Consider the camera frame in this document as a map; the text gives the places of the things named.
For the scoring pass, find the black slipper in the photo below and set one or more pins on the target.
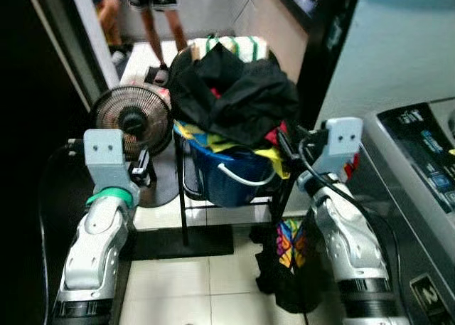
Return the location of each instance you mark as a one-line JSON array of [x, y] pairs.
[[158, 74]]

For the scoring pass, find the grey top-load washing machine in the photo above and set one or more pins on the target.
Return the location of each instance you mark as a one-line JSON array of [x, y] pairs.
[[412, 190]]

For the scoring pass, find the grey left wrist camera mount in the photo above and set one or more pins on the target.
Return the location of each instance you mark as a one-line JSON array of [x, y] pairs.
[[106, 154]]

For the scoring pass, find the green white striped bag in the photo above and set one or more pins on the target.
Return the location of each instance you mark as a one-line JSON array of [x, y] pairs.
[[245, 48]]

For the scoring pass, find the yellow green garment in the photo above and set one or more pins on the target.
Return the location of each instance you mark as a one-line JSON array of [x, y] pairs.
[[266, 154]]

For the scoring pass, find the black floor mat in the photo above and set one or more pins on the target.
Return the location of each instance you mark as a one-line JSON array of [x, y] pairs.
[[181, 243]]

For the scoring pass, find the person in black shorts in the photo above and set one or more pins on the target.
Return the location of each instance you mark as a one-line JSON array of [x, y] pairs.
[[153, 19]]

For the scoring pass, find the blue plastic laundry basket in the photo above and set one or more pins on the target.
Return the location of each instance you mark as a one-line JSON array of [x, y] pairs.
[[231, 179]]

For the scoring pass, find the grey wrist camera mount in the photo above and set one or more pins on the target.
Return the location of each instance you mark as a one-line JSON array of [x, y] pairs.
[[106, 154], [341, 144]]

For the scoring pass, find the black clothes pile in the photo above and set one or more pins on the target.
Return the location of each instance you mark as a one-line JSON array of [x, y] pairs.
[[238, 94]]

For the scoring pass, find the person in blue shorts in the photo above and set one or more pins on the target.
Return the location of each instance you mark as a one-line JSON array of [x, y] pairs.
[[108, 16]]

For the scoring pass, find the black door post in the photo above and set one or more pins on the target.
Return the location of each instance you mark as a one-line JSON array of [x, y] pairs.
[[330, 48]]

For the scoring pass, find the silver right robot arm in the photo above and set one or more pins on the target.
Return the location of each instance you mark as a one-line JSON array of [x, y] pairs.
[[348, 240]]

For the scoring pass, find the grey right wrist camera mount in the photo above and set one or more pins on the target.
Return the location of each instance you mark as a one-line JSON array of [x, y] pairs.
[[341, 144]]

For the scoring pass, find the black metal basket stand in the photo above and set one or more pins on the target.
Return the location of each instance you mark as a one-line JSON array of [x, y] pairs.
[[183, 211]]

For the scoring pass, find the round standing electric fan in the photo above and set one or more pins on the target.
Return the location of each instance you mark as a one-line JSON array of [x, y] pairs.
[[132, 119]]

